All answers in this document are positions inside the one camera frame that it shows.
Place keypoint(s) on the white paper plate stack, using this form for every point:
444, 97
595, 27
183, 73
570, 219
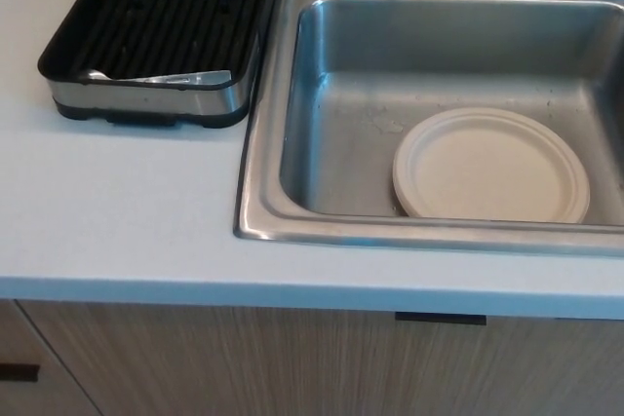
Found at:
487, 172

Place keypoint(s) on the stainless steel sink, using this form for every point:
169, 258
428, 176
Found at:
341, 167

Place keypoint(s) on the black and steel dish rack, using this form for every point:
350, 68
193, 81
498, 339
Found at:
146, 102

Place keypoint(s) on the wood grain cabinet door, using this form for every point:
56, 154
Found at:
292, 367

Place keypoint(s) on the wood grain drawer unit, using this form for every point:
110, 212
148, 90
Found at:
19, 401

